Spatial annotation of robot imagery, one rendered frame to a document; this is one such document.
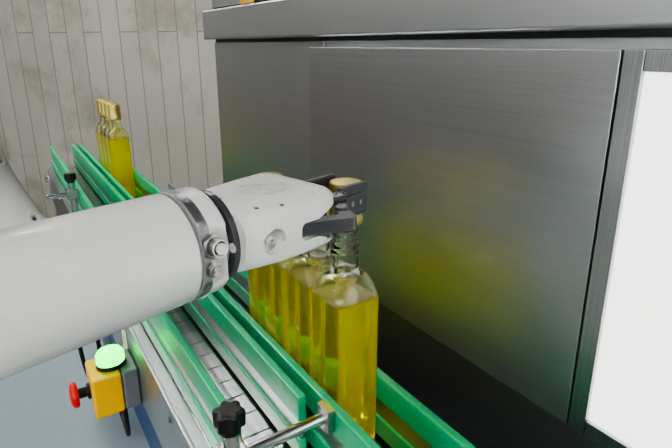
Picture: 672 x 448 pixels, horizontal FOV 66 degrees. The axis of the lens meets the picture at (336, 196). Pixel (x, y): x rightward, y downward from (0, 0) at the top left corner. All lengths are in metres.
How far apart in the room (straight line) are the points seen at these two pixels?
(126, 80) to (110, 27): 0.34
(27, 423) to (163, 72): 2.56
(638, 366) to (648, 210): 0.13
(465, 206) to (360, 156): 0.19
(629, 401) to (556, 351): 0.07
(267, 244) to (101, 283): 0.13
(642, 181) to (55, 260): 0.41
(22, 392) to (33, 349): 1.08
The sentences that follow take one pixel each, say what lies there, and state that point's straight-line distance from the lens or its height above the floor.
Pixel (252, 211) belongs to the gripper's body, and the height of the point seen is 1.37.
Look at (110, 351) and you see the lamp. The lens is 0.93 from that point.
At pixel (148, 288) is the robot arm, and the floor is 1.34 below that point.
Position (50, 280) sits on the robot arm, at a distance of 0.33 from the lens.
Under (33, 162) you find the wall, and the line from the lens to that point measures 4.38.
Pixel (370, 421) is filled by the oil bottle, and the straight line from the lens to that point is 0.64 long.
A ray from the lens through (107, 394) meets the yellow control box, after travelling 0.94.
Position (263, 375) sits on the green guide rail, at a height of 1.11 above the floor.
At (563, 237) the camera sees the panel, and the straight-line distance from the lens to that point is 0.50.
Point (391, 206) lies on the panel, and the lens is 0.66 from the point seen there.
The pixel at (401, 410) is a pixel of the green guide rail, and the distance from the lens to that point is 0.60.
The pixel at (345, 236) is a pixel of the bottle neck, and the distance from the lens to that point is 0.53.
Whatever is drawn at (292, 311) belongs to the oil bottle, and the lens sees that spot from 0.63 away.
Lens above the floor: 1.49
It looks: 16 degrees down
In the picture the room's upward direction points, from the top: straight up
